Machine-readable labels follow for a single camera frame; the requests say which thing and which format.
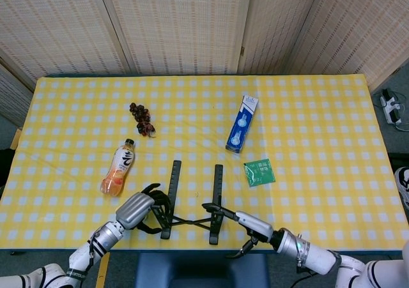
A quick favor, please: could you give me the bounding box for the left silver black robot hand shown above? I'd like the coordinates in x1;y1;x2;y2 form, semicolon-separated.
114;182;172;235

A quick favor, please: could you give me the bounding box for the white black floor device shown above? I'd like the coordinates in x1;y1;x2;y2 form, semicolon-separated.
379;89;406;132

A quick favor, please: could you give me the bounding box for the green foil packet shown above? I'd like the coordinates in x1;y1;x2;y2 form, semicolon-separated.
243;158;277;188

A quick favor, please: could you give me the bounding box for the dark red grape bunch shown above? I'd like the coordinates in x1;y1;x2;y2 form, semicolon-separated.
129;102;157;139

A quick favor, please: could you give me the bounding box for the orange drink plastic bottle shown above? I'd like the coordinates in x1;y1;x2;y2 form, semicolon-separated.
100;138;136;197

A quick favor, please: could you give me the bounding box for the blue white cardboard box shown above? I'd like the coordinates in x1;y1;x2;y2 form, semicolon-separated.
225;95;259;155

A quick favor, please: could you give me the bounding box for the black white sneaker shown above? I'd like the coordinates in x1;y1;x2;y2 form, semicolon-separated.
394;166;409;214

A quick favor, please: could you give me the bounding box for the blue robot base seat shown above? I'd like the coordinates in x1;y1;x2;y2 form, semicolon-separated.
134;252;271;288

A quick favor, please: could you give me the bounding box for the beige woven folding screen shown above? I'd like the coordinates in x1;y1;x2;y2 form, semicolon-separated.
0;0;409;128

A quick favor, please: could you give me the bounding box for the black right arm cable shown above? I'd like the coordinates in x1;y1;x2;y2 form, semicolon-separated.
289;233;322;287

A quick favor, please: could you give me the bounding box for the black folding laptop stand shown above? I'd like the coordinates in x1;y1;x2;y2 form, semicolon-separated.
149;160;226;246

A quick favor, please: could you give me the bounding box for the yellow floor tape strip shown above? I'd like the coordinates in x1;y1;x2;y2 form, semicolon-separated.
95;252;111;288

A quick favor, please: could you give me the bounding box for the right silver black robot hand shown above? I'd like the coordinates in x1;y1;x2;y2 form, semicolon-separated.
201;202;275;259

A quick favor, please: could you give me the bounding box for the yellow white checkered tablecloth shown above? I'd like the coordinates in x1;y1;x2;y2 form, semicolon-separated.
0;73;409;253

